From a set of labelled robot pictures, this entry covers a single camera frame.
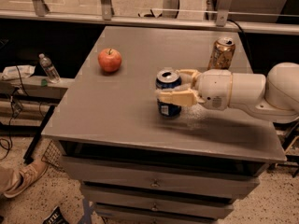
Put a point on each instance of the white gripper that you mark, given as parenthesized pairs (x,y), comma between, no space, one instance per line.
(214,88)

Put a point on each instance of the blue pepsi can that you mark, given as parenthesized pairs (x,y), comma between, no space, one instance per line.
(167,79)

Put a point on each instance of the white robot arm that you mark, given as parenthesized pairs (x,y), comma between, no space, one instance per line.
(273,97)

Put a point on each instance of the gold soda can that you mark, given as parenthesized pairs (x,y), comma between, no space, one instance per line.
(222,53)

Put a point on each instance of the red apple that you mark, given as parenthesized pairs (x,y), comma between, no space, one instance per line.
(109,60)

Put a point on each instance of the grey drawer cabinet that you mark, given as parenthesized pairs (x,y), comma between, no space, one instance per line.
(135,164)

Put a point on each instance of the clear plastic water bottle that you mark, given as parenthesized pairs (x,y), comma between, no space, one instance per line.
(49,68)

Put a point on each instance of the white crumpled cloth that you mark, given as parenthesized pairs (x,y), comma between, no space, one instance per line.
(17,71)

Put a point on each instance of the tan shoe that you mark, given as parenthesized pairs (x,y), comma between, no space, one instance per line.
(14,182)

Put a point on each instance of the black snack bag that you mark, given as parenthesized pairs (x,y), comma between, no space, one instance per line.
(56,217)

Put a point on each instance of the wire mesh basket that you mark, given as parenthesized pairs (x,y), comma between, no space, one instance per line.
(52,157)

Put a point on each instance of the metal railing frame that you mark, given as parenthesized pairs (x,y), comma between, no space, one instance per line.
(253,16)

